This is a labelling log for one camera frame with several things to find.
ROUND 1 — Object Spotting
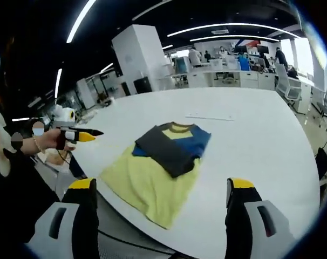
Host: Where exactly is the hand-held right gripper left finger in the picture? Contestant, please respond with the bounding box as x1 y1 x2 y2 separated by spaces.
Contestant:
25 178 99 259

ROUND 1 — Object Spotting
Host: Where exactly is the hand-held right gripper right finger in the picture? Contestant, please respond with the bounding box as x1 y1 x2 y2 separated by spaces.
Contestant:
224 176 298 259

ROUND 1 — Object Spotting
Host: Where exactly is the yellow garment with dark sleeves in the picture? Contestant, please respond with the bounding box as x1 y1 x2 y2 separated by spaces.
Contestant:
100 121 213 230

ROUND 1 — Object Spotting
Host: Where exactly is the person's left hand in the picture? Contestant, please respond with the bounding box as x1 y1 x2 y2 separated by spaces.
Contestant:
35 128 62 152

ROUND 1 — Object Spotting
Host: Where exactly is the beige bulky object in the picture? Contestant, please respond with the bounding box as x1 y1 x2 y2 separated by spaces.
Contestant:
44 145 72 166

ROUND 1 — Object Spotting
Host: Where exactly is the person's dark clothing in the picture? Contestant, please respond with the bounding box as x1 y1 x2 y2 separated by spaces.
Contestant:
0 145 62 245

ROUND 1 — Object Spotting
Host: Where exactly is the white square pillar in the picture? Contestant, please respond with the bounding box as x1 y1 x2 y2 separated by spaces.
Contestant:
111 24 171 94

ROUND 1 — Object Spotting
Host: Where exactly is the straight ceiling light strip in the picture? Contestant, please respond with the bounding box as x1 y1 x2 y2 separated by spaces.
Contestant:
66 0 97 44

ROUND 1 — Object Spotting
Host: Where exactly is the white table socket strip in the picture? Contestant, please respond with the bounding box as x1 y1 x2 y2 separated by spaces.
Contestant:
185 112 235 122

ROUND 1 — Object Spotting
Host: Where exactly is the white cabinet row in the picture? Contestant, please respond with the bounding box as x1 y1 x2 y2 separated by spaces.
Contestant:
187 70 276 90

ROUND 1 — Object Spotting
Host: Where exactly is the white office chair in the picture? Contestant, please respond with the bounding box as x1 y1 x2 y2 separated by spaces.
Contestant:
276 64 302 106

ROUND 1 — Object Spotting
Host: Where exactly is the long curved ceiling light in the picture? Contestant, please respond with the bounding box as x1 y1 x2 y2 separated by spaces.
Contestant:
167 23 299 38

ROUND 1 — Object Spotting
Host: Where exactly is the black cable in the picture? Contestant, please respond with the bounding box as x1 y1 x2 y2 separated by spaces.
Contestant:
57 148 86 179

